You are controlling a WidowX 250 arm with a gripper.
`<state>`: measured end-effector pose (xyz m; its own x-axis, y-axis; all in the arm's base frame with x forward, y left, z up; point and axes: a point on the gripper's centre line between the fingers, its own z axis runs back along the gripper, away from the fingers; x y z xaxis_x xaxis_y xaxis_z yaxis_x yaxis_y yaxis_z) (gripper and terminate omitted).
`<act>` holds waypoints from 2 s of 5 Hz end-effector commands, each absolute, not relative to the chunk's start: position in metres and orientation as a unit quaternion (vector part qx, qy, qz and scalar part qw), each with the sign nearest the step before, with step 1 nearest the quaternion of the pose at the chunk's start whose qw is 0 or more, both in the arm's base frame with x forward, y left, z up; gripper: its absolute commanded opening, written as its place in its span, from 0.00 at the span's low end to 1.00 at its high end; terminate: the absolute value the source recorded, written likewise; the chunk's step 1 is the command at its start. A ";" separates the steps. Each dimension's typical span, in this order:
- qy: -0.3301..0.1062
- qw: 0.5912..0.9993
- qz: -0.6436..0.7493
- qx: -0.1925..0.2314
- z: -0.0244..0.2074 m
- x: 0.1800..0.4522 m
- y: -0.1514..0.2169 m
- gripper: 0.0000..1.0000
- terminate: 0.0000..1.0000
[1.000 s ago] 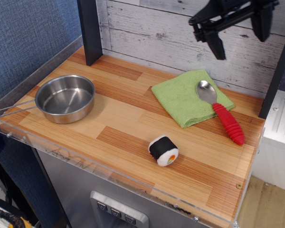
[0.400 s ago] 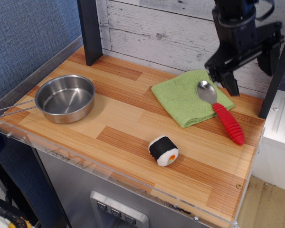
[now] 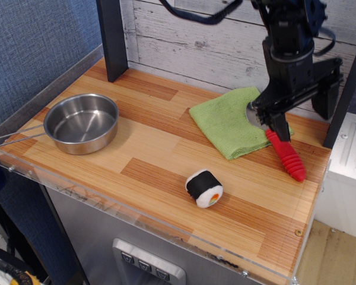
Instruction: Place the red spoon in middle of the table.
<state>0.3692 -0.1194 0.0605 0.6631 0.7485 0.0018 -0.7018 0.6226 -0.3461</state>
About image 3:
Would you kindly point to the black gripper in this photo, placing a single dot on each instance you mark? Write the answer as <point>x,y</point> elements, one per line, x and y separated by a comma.
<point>293,80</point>

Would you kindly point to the red handled metal spoon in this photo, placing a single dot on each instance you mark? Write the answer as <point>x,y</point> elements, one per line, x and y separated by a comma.
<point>287,155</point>

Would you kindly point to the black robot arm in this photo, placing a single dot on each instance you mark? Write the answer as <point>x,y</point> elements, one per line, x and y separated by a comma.
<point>295,37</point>

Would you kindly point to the plush sushi roll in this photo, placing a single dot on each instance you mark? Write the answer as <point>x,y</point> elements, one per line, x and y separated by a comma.
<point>204,188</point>

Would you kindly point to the green folded cloth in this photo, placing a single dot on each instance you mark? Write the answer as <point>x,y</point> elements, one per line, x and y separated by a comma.
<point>223,121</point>

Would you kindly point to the white metal side unit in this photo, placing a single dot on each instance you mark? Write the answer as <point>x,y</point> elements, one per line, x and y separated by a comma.
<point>336,206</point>

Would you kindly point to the clear acrylic table guard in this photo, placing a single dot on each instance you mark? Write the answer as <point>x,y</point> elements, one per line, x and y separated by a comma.
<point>258,227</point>

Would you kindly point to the stainless steel pot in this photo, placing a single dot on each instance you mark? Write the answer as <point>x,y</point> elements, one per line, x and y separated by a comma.
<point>81,124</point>

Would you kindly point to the silver button control panel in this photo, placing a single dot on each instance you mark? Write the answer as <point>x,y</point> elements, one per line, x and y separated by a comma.
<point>138,266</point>

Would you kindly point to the yellow black bag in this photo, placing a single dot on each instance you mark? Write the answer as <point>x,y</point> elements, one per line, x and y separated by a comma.
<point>12,275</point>

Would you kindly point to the dark right frame post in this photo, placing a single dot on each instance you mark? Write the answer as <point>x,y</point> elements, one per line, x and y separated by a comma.
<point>342,108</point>

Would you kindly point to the dark frame post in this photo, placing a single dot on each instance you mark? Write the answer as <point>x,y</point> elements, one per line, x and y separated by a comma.
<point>342,108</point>
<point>113,38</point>

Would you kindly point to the dark left frame post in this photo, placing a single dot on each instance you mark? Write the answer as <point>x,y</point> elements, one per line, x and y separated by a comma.
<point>113,38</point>

